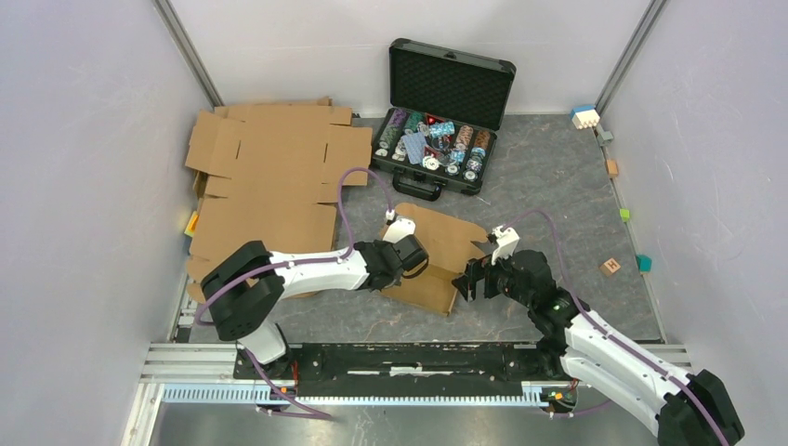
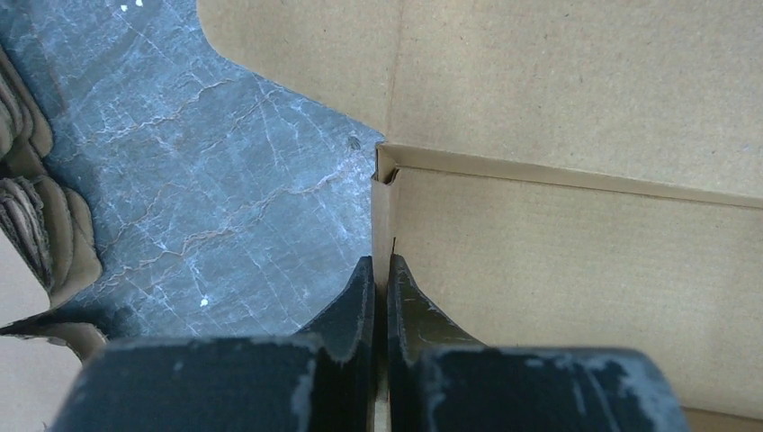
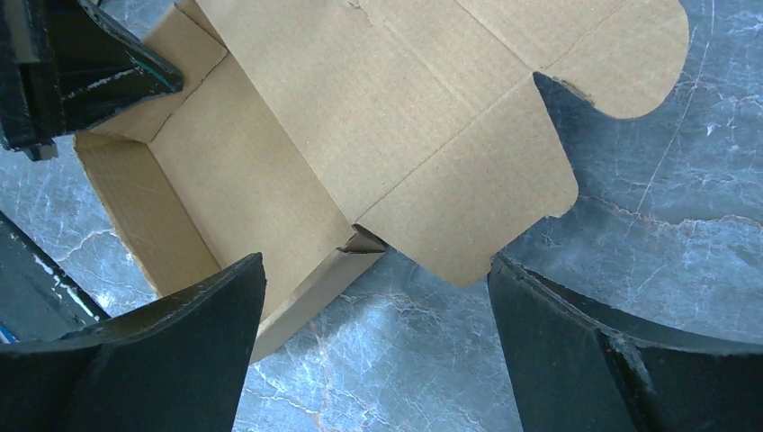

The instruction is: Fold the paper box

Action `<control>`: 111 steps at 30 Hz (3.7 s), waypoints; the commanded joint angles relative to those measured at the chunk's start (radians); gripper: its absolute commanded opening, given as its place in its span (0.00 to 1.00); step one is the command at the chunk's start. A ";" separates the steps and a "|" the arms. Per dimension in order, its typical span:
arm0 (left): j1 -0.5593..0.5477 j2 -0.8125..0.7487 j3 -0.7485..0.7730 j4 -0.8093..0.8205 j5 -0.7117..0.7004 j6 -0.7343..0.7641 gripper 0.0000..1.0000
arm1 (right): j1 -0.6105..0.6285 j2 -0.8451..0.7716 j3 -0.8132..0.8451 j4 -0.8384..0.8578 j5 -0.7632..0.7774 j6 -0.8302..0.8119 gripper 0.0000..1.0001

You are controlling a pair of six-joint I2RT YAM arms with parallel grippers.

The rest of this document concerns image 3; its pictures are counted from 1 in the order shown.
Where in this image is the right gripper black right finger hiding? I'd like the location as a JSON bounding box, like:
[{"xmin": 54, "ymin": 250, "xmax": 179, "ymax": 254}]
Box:
[{"xmin": 488, "ymin": 256, "xmax": 762, "ymax": 431}]

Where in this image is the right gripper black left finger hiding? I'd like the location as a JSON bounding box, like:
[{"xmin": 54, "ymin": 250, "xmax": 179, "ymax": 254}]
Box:
[{"xmin": 1, "ymin": 253, "xmax": 266, "ymax": 431}]

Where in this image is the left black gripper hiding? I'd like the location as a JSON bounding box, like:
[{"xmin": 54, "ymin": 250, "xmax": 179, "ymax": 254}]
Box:
[{"xmin": 1, "ymin": 1, "xmax": 184, "ymax": 161}]

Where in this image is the brown cardboard box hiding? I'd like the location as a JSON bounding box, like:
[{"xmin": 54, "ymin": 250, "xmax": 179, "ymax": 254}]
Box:
[{"xmin": 74, "ymin": 1, "xmax": 689, "ymax": 361}]

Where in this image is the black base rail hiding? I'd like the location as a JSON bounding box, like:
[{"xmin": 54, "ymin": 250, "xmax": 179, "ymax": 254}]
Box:
[{"xmin": 1, "ymin": 215, "xmax": 110, "ymax": 345}]

